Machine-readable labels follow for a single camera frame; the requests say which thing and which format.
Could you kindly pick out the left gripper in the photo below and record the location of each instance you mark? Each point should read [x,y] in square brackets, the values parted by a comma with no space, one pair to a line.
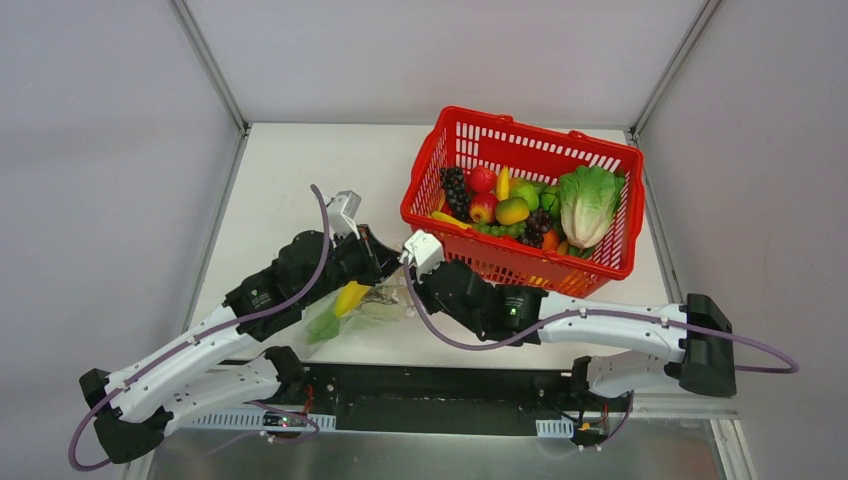
[370,257]

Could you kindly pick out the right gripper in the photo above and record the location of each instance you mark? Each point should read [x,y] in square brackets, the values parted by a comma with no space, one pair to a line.
[424,286]

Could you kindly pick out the yellow banana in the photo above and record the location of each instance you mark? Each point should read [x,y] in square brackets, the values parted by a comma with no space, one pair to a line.
[502,188]
[349,297]

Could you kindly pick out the clear zip top bag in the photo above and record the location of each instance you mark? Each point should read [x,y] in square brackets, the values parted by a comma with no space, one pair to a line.
[386,303]

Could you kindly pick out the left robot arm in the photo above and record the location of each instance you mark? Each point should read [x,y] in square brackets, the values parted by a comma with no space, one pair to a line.
[134,409]

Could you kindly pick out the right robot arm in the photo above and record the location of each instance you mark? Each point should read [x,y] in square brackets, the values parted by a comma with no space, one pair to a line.
[689,344]

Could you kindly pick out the green grape bunch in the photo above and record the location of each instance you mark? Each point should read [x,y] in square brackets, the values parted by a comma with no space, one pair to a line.
[513,231]

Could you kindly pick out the red apple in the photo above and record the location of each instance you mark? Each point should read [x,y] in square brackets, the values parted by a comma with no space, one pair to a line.
[482,208]

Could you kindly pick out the dark purple grape bunch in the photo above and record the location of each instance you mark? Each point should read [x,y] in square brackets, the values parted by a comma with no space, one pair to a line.
[456,194]

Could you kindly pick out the reddish purple grape bunch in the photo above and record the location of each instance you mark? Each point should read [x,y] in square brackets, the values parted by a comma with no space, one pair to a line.
[537,224]

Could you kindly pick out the orange fruit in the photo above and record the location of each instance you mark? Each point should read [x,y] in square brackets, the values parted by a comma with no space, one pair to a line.
[551,241]

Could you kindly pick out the light green lime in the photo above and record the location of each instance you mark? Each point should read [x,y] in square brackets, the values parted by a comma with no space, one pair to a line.
[528,193]

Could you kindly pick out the dark green pepper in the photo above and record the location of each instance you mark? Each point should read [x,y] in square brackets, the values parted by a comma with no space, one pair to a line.
[549,201]

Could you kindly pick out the large green lettuce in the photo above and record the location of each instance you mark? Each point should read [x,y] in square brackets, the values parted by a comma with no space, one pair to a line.
[589,200]

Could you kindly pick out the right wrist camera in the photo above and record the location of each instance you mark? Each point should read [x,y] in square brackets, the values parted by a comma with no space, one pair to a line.
[423,251]

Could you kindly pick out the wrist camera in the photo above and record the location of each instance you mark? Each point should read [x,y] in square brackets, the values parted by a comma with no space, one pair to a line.
[341,210]
[423,251]

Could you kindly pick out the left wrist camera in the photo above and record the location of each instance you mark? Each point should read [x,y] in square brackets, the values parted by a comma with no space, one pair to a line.
[341,210]

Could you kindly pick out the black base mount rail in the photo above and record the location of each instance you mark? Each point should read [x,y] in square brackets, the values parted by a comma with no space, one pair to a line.
[440,400]

